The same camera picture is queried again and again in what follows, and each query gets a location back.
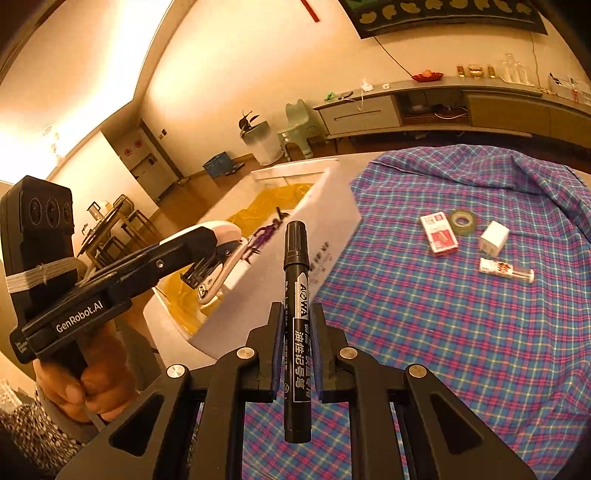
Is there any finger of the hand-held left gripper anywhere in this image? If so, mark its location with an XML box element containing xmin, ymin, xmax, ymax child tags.
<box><xmin>76</xmin><ymin>226</ymin><xmax>220</xmax><ymax>301</ymax></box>
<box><xmin>117</xmin><ymin>233</ymin><xmax>185</xmax><ymax>267</ymax></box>

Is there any purple toy figure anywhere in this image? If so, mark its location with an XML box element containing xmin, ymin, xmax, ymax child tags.
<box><xmin>249</xmin><ymin>208</ymin><xmax>289</xmax><ymax>259</ymax></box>

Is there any green plastic chair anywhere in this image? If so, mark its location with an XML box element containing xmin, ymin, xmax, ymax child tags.
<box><xmin>277</xmin><ymin>99</ymin><xmax>320</xmax><ymax>160</ymax></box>

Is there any dark potted plant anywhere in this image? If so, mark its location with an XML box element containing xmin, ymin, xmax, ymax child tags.
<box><xmin>238</xmin><ymin>109</ymin><xmax>262</xmax><ymax>137</ymax></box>

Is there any red and white card box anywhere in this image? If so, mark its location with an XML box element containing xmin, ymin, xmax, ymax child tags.
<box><xmin>420</xmin><ymin>211</ymin><xmax>460</xmax><ymax>256</ymax></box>

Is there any black marker pen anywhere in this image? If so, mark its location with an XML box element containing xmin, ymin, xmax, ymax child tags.
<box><xmin>283</xmin><ymin>220</ymin><xmax>314</xmax><ymax>444</ymax></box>

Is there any clear glassware set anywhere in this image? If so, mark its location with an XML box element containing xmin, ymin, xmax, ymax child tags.
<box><xmin>499</xmin><ymin>53</ymin><xmax>533</xmax><ymax>85</ymax></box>

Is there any wooden dining table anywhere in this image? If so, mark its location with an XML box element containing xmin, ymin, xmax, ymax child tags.
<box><xmin>81</xmin><ymin>205</ymin><xmax>139</xmax><ymax>259</ymax></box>

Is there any small white vial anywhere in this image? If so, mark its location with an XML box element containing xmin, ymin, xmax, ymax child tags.
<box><xmin>479</xmin><ymin>257</ymin><xmax>535</xmax><ymax>284</ymax></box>

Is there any person's left forearm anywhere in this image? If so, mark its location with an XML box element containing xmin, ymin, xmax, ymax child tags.
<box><xmin>0</xmin><ymin>378</ymin><xmax>100</xmax><ymax>480</ymax></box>

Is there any white round bin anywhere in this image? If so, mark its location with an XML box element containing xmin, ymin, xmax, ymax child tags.
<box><xmin>241</xmin><ymin>121</ymin><xmax>283</xmax><ymax>167</ymax></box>

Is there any blue plastic basket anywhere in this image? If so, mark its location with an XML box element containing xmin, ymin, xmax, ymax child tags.
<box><xmin>202</xmin><ymin>152</ymin><xmax>233</xmax><ymax>178</ymax></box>

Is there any green tape roll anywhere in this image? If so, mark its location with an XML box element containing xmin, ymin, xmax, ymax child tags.
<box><xmin>450</xmin><ymin>209</ymin><xmax>478</xmax><ymax>237</ymax></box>

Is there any person's left hand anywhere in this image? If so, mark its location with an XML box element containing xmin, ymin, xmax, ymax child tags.
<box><xmin>34</xmin><ymin>318</ymin><xmax>139</xmax><ymax>425</ymax></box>

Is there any dark dining chair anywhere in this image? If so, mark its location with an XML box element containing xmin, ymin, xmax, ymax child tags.
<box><xmin>113</xmin><ymin>194</ymin><xmax>158</xmax><ymax>237</ymax></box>

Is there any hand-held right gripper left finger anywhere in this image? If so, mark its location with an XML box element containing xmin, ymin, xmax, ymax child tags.
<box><xmin>55</xmin><ymin>302</ymin><xmax>284</xmax><ymax>480</ymax></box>

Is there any white plug charger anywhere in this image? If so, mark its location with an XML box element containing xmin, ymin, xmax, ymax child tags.
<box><xmin>479</xmin><ymin>220</ymin><xmax>510</xmax><ymax>257</ymax></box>

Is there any black power cable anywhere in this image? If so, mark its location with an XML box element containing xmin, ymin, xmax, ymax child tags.
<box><xmin>373</xmin><ymin>34</ymin><xmax>417</xmax><ymax>78</ymax></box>

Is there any white organizer box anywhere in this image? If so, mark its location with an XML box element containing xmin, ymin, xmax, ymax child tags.
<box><xmin>547</xmin><ymin>71</ymin><xmax>591</xmax><ymax>102</ymax></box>

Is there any thin dark cable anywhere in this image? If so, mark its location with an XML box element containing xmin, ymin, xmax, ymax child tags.
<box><xmin>530</xmin><ymin>30</ymin><xmax>540</xmax><ymax>87</ymax></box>

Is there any ceiling lamp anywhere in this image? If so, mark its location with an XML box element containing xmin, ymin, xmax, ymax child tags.
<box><xmin>41</xmin><ymin>124</ymin><xmax>65</xmax><ymax>167</ymax></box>

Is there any white cardboard box yellow lining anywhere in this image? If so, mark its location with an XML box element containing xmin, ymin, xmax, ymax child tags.
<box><xmin>143</xmin><ymin>157</ymin><xmax>363</xmax><ymax>361</ymax></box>

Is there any door with red stickers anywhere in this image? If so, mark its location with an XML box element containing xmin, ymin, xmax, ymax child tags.
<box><xmin>121</xmin><ymin>131</ymin><xmax>181</xmax><ymax>197</ymax></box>

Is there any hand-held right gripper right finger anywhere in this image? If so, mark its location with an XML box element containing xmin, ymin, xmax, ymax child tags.
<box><xmin>314</xmin><ymin>302</ymin><xmax>539</xmax><ymax>480</ymax></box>

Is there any grey television cabinet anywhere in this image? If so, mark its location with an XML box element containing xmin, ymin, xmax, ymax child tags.
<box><xmin>313</xmin><ymin>76</ymin><xmax>591</xmax><ymax>139</ymax></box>

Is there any blue plaid cloth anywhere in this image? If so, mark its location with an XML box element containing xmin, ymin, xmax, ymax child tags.
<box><xmin>198</xmin><ymin>144</ymin><xmax>591</xmax><ymax>480</ymax></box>

